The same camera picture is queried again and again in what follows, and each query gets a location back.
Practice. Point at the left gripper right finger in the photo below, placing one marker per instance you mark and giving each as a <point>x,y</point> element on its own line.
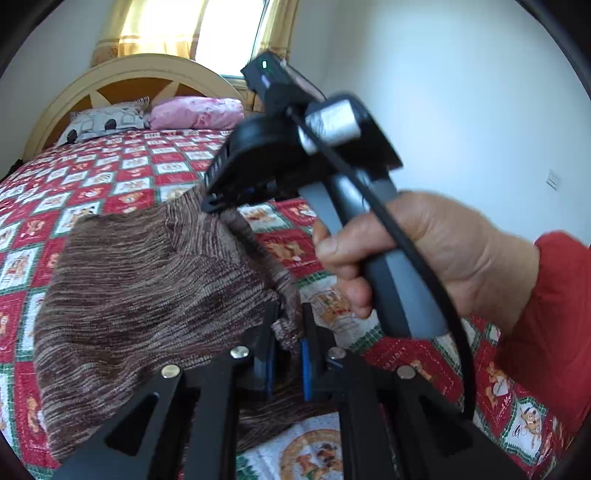
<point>396,424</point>

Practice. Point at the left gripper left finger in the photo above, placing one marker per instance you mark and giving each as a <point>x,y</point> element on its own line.
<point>184,422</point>

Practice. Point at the brown knitted garment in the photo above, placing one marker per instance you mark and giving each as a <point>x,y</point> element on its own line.
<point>133,292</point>

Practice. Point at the person's right hand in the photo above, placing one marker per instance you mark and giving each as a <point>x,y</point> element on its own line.
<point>487,273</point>

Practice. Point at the yellow curtain right of window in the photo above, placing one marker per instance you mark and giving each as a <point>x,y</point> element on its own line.
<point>276,28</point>

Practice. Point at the yellow curtain of window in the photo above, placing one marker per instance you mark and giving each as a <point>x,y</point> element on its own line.
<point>150,27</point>
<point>276,28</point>

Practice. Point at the window with bright light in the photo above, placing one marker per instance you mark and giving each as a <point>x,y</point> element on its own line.
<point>227,35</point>

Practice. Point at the pink pillow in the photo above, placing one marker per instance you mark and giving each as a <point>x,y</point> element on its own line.
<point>195,112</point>

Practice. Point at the grey patterned pillow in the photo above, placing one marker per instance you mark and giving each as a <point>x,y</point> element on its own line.
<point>99,122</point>

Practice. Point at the red patchwork teddy bedspread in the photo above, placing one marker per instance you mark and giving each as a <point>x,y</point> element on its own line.
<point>131,171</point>

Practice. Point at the cream wooden headboard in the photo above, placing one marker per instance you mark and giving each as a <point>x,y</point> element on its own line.
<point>155,76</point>

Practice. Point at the yellow curtain left of window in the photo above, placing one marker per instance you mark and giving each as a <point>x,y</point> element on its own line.
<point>150,27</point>

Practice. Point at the dark cloth beside bed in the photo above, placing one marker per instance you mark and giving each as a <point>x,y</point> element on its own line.
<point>15,167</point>

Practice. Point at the white wall switch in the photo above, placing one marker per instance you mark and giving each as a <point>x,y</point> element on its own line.
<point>553,180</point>

